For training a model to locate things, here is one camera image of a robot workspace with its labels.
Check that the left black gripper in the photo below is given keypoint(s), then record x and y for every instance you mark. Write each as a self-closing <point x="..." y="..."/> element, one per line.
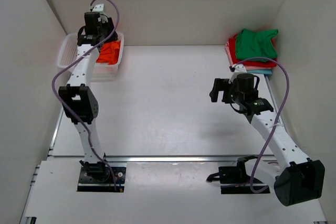
<point x="109" y="24"/>

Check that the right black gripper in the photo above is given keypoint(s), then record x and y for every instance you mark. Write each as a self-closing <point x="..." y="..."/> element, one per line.
<point x="221" y="85"/>

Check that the orange t shirt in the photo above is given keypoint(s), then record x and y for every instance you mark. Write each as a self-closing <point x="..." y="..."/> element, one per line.
<point x="109" y="53"/>

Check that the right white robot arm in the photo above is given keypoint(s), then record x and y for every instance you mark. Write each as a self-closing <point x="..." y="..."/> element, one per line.
<point x="295" y="177"/>

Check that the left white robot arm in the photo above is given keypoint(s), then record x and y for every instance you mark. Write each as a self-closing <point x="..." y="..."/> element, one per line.
<point x="79" y="102"/>

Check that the red folded t shirt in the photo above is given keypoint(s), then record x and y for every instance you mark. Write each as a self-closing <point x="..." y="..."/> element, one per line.
<point x="232" y="45"/>

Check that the pink folded t shirt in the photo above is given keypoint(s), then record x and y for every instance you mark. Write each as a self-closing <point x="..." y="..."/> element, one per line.
<point x="227" y="48"/>

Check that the white plastic basket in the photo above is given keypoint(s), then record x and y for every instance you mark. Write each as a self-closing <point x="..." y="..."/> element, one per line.
<point x="102" y="70"/>

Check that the light blue folded t shirt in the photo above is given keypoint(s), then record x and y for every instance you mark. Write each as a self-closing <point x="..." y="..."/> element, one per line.
<point x="262" y="71"/>

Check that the green folded t shirt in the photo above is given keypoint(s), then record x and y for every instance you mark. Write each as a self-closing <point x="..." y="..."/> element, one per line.
<point x="251" y="44"/>

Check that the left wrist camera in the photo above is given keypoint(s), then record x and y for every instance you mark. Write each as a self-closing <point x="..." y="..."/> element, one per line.
<point x="98" y="8"/>

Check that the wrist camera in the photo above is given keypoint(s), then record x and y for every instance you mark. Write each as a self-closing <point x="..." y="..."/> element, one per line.
<point x="238" y="68"/>
<point x="98" y="8"/>

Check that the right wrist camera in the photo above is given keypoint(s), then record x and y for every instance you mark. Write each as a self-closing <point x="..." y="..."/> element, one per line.
<point x="238" y="68"/>

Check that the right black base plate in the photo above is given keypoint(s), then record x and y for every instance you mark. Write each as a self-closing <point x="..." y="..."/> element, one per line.
<point x="233" y="179"/>

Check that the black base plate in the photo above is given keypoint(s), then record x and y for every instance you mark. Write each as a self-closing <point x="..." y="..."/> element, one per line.
<point x="86" y="179"/>
<point x="233" y="179"/>

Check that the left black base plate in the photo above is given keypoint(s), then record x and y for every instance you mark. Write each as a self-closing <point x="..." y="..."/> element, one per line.
<point x="86" y="179"/>

